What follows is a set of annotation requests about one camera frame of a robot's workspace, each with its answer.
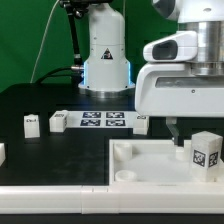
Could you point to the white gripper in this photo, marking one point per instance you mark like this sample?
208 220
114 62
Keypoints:
167 87

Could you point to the white square tabletop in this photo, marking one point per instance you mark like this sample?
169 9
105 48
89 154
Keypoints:
150 161

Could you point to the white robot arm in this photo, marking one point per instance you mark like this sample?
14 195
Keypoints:
104 69

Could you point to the AprilTag marker sheet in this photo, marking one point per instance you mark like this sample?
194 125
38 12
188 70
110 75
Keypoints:
103 119

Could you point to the white front obstacle wall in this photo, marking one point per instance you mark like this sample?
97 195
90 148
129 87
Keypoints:
117 199

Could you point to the white obstacle wall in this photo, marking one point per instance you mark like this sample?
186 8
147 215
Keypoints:
2 153
117 199

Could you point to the white left obstacle wall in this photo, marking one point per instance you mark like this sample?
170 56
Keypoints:
2 153

